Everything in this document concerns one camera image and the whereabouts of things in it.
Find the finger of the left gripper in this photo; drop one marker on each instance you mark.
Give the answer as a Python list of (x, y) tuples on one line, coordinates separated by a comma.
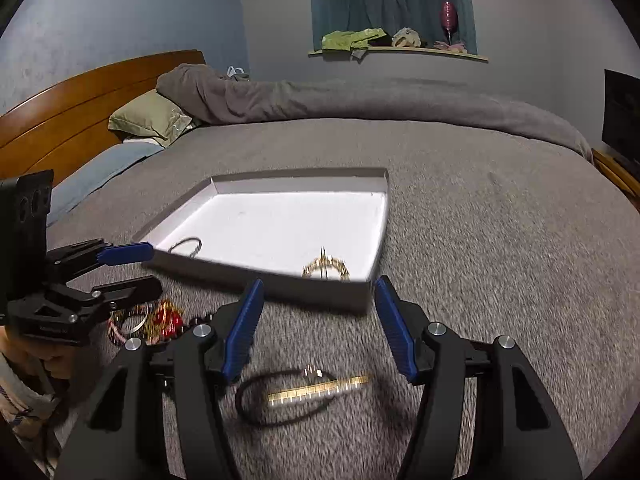
[(83, 257), (91, 308)]

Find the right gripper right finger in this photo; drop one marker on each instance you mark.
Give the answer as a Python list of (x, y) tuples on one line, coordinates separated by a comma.
[(518, 432)]

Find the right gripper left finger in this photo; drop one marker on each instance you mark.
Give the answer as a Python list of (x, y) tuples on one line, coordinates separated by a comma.
[(119, 434)]

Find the person's left hand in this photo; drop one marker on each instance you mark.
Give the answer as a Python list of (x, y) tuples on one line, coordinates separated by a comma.
[(27, 354)]

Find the person's left sleeve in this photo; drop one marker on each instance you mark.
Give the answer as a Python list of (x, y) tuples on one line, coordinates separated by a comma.
[(29, 405)]

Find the wooden headboard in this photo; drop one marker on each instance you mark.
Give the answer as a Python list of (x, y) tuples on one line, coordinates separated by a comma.
[(63, 127)]

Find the olive green pillow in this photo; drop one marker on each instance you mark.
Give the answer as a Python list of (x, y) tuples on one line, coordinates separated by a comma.
[(152, 117)]

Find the grey shallow cardboard tray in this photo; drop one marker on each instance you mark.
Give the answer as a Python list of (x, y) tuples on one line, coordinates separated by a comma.
[(313, 236)]

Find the rolled grey duvet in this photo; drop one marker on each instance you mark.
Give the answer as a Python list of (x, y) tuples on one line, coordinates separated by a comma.
[(213, 97)]

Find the wooden tv stand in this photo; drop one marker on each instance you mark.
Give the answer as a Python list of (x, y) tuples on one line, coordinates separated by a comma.
[(619, 176)]

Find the green cloth on sill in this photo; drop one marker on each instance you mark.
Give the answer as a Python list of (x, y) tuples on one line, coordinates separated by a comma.
[(344, 41)]

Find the black flat television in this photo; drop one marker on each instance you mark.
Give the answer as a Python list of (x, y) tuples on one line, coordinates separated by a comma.
[(621, 118)]

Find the wooden window sill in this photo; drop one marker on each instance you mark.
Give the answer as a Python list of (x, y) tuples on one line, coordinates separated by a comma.
[(359, 54)]

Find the beige cloth on sill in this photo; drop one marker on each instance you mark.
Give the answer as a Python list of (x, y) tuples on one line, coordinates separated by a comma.
[(407, 38)]

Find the pink cloth on sill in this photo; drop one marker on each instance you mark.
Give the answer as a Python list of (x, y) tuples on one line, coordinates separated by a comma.
[(457, 47)]

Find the magenta glass ornament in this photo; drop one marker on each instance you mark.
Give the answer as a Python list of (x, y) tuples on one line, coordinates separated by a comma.
[(449, 19)]

